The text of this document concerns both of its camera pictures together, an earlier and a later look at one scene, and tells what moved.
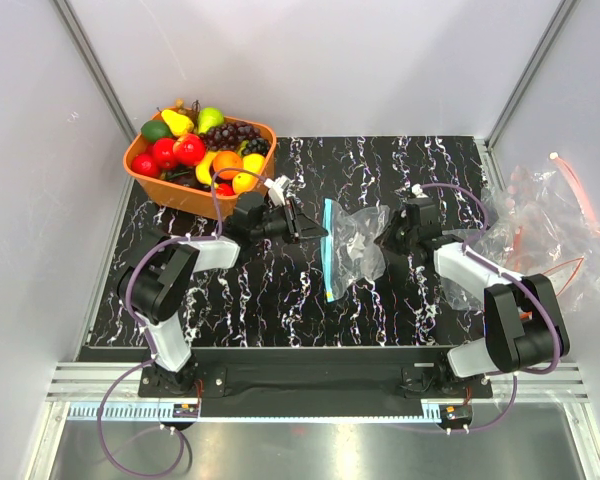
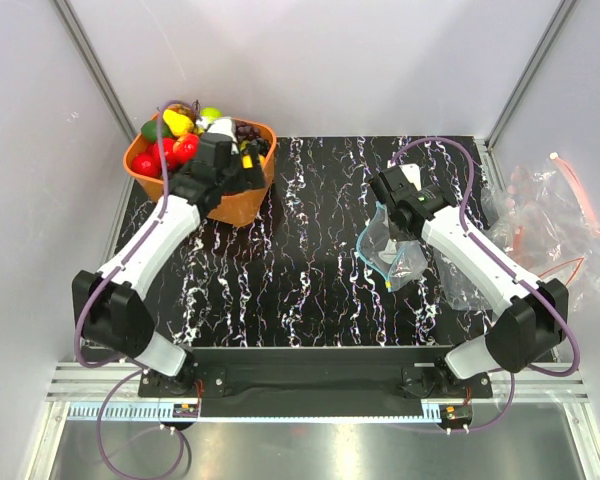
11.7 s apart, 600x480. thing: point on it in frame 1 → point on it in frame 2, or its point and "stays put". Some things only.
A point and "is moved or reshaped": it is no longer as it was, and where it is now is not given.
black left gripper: x=292 y=220 → x=249 y=178
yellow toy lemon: x=253 y=162 stays put
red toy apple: x=188 y=149 stays put
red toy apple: x=163 y=153 stays put
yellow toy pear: x=178 y=124 stays put
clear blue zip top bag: x=349 y=254 is moved or reshaped
